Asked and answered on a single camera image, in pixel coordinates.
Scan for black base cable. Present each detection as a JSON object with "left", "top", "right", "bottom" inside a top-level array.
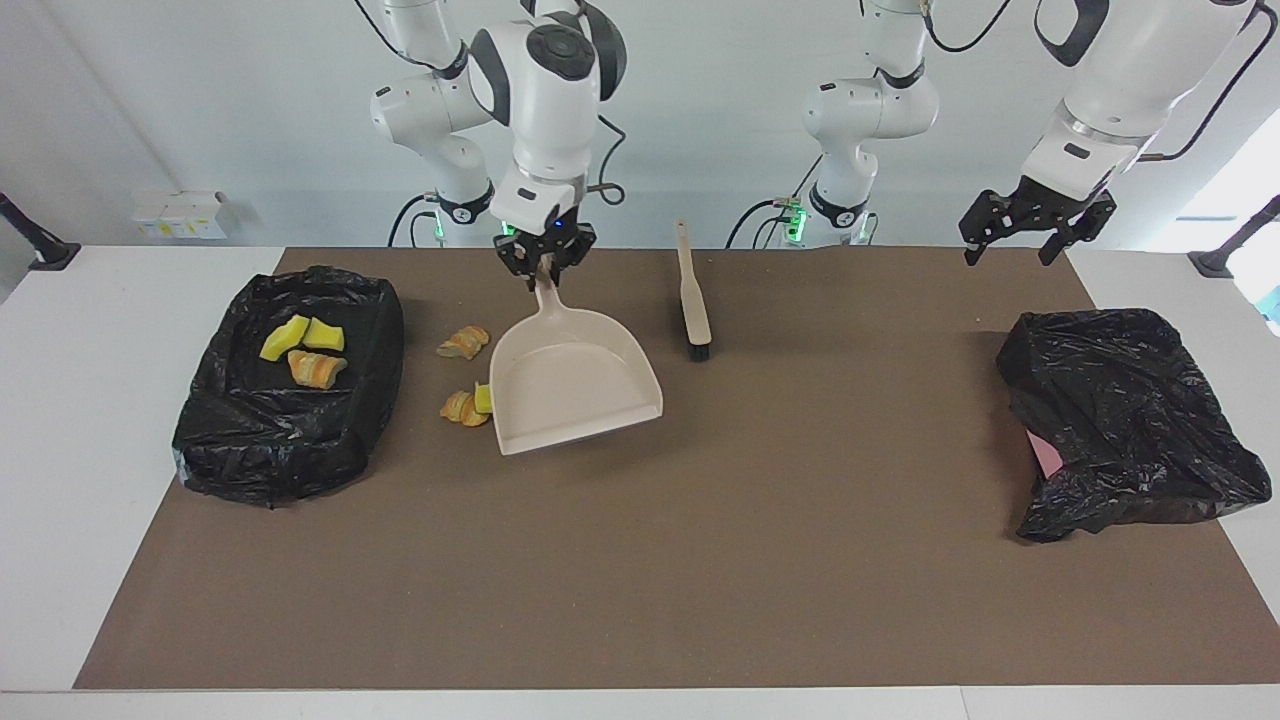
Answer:
[
  {"left": 388, "top": 193, "right": 441, "bottom": 249},
  {"left": 725, "top": 158, "right": 823, "bottom": 249}
]

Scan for striped croissant piece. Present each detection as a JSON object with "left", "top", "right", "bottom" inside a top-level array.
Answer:
[
  {"left": 436, "top": 325, "right": 491, "bottom": 361},
  {"left": 440, "top": 389, "right": 491, "bottom": 428}
]

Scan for beige hand brush black bristles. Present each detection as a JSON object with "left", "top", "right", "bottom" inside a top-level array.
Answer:
[{"left": 675, "top": 220, "right": 713, "bottom": 363}]

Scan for black clamp stand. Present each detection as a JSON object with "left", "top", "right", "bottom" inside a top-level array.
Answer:
[
  {"left": 0, "top": 192, "right": 81, "bottom": 273},
  {"left": 1188, "top": 195, "right": 1280, "bottom": 279}
]

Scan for white wall socket boxes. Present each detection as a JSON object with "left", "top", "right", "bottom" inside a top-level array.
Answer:
[{"left": 132, "top": 190, "right": 229, "bottom": 241}]

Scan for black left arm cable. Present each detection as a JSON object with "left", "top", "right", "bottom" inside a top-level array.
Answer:
[{"left": 925, "top": 0, "right": 1280, "bottom": 163}]

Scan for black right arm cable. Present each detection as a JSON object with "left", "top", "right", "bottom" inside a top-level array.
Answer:
[{"left": 585, "top": 115, "right": 627, "bottom": 207}]

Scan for crumpled black trash bag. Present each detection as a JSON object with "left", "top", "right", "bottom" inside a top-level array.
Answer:
[{"left": 997, "top": 308, "right": 1273, "bottom": 544}]

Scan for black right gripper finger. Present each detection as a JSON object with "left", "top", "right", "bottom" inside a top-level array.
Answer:
[
  {"left": 494, "top": 237, "right": 540, "bottom": 292},
  {"left": 549, "top": 227, "right": 599, "bottom": 292}
]

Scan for brown table mat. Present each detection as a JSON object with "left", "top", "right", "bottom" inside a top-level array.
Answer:
[{"left": 73, "top": 247, "right": 1280, "bottom": 691}]

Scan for croissant piece pale underside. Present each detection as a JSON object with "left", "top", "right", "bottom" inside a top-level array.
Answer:
[{"left": 288, "top": 350, "right": 349, "bottom": 389}]

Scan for rectangular bin with black bag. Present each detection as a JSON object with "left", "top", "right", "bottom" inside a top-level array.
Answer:
[{"left": 172, "top": 265, "right": 406, "bottom": 508}]

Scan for beige plastic dustpan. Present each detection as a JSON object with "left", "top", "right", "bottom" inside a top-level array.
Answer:
[{"left": 488, "top": 268, "right": 664, "bottom": 457}]

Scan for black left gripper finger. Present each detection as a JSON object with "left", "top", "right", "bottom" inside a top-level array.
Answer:
[
  {"left": 1039, "top": 194, "right": 1119, "bottom": 268},
  {"left": 961, "top": 191, "right": 1022, "bottom": 268}
]

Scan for pink bin under bag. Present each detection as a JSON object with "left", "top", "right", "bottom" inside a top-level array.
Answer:
[{"left": 1027, "top": 428, "right": 1069, "bottom": 479}]

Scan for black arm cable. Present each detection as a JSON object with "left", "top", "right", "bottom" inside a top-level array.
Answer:
[
  {"left": 925, "top": 0, "right": 1280, "bottom": 163},
  {"left": 585, "top": 115, "right": 627, "bottom": 207}
]

